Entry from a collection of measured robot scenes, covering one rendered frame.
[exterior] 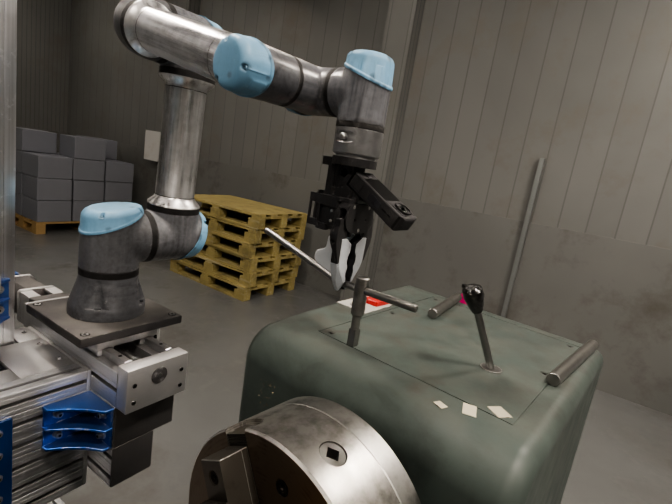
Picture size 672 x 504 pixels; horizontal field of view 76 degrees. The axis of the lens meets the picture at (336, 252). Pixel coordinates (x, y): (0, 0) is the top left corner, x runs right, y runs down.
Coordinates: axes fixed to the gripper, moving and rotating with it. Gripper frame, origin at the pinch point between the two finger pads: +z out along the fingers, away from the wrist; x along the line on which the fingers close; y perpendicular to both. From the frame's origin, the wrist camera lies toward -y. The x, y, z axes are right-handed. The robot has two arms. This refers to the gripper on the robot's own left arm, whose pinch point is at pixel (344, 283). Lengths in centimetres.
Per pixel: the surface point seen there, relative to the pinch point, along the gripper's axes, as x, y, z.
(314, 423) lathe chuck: 17.3, -11.6, 12.4
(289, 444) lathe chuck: 22.5, -12.5, 12.4
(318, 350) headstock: 3.9, 0.1, 11.0
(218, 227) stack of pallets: -228, 343, 70
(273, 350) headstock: 6.9, 7.2, 13.2
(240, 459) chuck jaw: 24.8, -7.5, 16.3
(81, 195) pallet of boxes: -198, 624, 84
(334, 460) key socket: 19.5, -16.8, 13.2
